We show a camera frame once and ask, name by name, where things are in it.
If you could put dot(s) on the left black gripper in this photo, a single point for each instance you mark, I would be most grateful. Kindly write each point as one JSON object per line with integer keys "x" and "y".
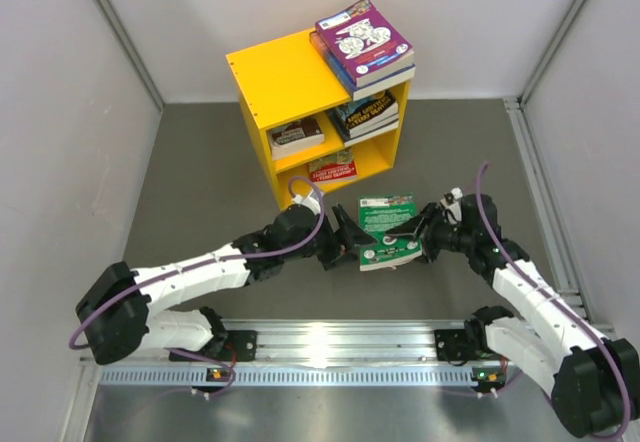
{"x": 340, "y": 243}

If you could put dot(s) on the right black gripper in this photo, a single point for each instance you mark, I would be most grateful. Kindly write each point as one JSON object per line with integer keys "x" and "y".
{"x": 432, "y": 215}

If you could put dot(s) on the red treehouse book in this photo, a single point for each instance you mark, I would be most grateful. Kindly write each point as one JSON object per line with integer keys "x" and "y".
{"x": 338, "y": 166}

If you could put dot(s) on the light teal cover book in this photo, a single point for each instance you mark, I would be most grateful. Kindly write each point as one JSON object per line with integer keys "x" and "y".
{"x": 294, "y": 137}

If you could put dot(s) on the black cover book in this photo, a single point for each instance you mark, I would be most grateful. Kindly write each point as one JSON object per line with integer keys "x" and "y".
{"x": 366, "y": 112}

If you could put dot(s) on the blue sunset cover book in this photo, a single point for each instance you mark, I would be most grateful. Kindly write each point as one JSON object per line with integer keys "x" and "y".
{"x": 358, "y": 93}

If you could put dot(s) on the purple cartoon cover book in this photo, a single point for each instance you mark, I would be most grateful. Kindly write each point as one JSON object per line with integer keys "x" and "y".
{"x": 365, "y": 43}

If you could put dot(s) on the dark blue cover book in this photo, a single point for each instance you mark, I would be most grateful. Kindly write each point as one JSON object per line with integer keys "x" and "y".
{"x": 350, "y": 138}

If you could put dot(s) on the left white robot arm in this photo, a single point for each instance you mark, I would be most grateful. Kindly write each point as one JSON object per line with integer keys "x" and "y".
{"x": 132, "y": 310}

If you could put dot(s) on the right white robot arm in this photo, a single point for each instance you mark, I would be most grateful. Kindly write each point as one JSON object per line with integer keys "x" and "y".
{"x": 591, "y": 381}

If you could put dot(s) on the yellow wooden shelf box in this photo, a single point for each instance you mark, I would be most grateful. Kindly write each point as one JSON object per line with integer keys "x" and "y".
{"x": 280, "y": 81}

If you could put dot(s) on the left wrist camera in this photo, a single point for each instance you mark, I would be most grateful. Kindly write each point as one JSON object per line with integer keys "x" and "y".
{"x": 312, "y": 201}

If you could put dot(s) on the aluminium mounting rail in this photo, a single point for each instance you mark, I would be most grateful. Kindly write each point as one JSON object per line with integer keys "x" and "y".
{"x": 288, "y": 353}

